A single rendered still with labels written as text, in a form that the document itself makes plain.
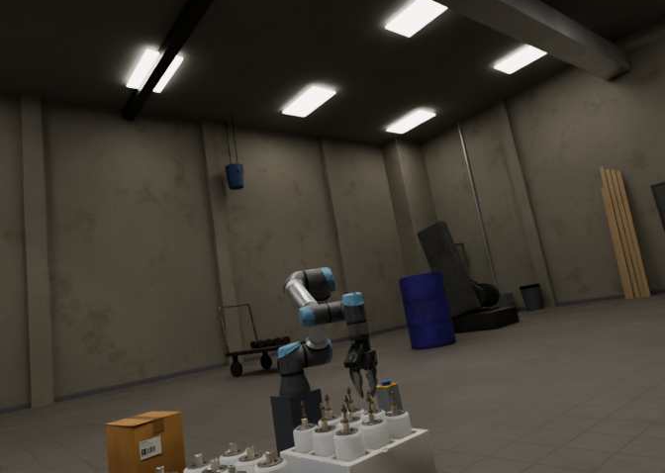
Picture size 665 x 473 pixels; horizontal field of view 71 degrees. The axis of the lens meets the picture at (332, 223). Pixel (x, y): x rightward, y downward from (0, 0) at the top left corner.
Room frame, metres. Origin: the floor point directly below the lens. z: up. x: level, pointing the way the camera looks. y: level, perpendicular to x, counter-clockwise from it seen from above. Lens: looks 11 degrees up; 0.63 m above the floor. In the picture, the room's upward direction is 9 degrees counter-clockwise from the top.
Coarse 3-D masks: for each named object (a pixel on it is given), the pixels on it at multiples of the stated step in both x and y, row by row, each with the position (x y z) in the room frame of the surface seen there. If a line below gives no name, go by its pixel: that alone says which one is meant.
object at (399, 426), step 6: (408, 414) 1.78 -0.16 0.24; (384, 420) 1.78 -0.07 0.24; (390, 420) 1.75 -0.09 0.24; (396, 420) 1.75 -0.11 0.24; (402, 420) 1.75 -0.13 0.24; (408, 420) 1.77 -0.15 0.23; (390, 426) 1.76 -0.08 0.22; (396, 426) 1.75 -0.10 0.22; (402, 426) 1.75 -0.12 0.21; (408, 426) 1.76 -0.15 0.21; (390, 432) 1.76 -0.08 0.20; (396, 432) 1.75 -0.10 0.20; (402, 432) 1.75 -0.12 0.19; (408, 432) 1.76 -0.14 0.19; (396, 438) 1.75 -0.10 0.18
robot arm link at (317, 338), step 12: (312, 276) 2.11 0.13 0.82; (324, 276) 2.12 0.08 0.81; (312, 288) 2.11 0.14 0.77; (324, 288) 2.13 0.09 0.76; (324, 300) 2.17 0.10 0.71; (324, 324) 2.28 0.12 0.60; (312, 336) 2.31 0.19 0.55; (324, 336) 2.32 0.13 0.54; (312, 348) 2.33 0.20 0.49; (324, 348) 2.34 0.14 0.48; (312, 360) 2.35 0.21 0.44; (324, 360) 2.38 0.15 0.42
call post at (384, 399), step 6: (396, 384) 2.05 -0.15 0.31; (378, 390) 2.04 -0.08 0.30; (384, 390) 2.02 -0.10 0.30; (396, 390) 2.04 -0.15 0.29; (378, 396) 2.05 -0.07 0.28; (384, 396) 2.02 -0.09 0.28; (390, 396) 2.01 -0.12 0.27; (396, 396) 2.03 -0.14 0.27; (378, 402) 2.05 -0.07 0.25; (384, 402) 2.03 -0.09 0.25; (390, 402) 2.01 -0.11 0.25; (396, 402) 2.03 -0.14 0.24; (384, 408) 2.03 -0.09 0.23; (390, 408) 2.01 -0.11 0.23; (402, 408) 2.05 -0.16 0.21
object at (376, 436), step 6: (360, 426) 1.70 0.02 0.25; (366, 426) 1.68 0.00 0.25; (372, 426) 1.67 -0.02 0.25; (378, 426) 1.67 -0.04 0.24; (384, 426) 1.69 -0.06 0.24; (366, 432) 1.68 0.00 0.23; (372, 432) 1.67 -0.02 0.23; (378, 432) 1.67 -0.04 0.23; (384, 432) 1.68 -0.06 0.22; (366, 438) 1.68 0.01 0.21; (372, 438) 1.67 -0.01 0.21; (378, 438) 1.67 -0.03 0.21; (384, 438) 1.68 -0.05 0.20; (366, 444) 1.68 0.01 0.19; (372, 444) 1.67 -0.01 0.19; (378, 444) 1.67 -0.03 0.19; (384, 444) 1.68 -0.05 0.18
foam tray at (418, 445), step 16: (416, 432) 1.77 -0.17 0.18; (384, 448) 1.65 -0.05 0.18; (400, 448) 1.68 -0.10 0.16; (416, 448) 1.73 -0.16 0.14; (288, 464) 1.79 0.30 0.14; (304, 464) 1.71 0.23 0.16; (320, 464) 1.64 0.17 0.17; (336, 464) 1.58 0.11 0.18; (352, 464) 1.54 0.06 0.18; (368, 464) 1.58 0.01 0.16; (384, 464) 1.63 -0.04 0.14; (400, 464) 1.67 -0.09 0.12; (416, 464) 1.72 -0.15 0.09; (432, 464) 1.78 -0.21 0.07
